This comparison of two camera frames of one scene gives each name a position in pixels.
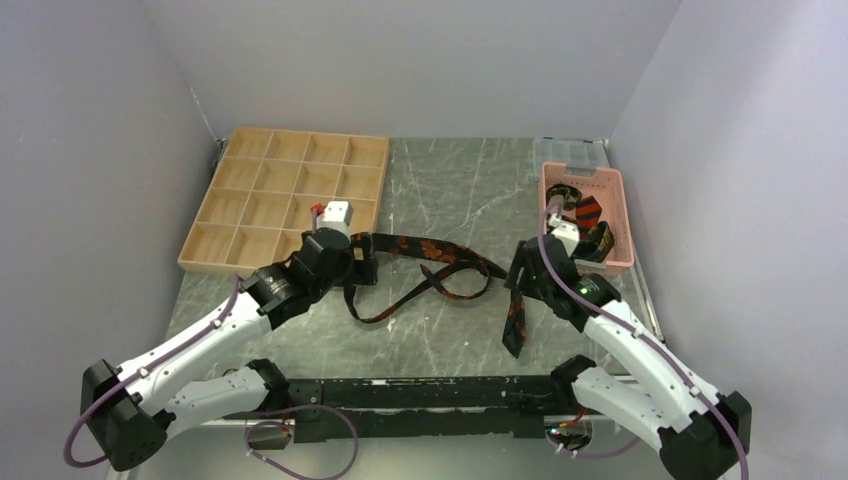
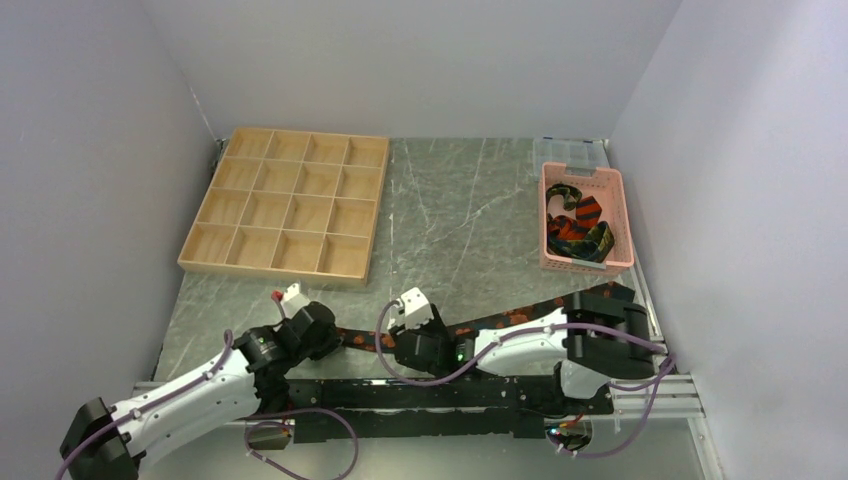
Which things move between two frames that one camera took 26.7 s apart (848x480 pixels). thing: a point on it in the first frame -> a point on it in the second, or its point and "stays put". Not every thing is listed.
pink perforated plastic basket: (606, 184) stays put
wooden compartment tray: (258, 206) stays put
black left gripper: (363, 270) -> (330, 342)
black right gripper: (517, 264) -> (434, 325)
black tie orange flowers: (515, 329) -> (464, 329)
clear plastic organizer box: (581, 157) stays put
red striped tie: (588, 212) stays put
